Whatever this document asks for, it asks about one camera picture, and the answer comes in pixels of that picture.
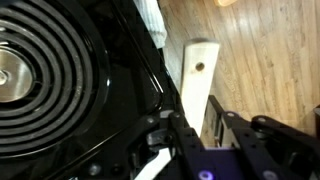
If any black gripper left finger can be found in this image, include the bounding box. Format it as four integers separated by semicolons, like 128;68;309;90
76;111;234;180

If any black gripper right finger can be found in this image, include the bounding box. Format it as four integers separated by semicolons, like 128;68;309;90
206;94;320;180

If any wooden spoon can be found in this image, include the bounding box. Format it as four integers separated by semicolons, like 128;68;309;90
179;39;222;138

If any black electric stove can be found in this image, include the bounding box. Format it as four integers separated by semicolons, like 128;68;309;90
0;0;188;180

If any pale yellow towel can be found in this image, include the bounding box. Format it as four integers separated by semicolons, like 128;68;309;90
133;0;168;50

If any large coil burner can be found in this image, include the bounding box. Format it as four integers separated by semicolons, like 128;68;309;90
0;0;112;158

